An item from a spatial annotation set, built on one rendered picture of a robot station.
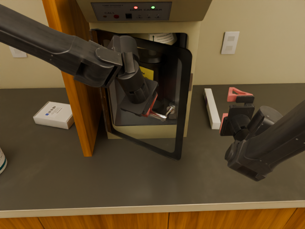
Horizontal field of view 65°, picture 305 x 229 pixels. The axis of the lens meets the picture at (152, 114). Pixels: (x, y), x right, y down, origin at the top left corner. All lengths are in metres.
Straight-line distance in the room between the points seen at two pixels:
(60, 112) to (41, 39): 0.65
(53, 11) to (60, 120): 0.53
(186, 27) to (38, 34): 0.42
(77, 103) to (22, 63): 0.67
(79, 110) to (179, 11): 0.42
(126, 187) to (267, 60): 0.98
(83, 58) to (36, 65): 0.91
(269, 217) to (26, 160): 0.92
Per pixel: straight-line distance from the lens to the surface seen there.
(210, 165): 0.90
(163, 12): 0.66
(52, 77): 1.38
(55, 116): 1.09
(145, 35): 0.77
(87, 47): 0.50
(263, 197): 0.88
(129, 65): 0.53
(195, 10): 0.66
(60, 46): 0.49
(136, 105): 0.59
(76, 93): 0.75
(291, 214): 1.06
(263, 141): 0.47
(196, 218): 0.95
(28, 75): 1.42
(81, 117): 0.81
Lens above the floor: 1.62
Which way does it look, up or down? 39 degrees down
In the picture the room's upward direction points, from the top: straight up
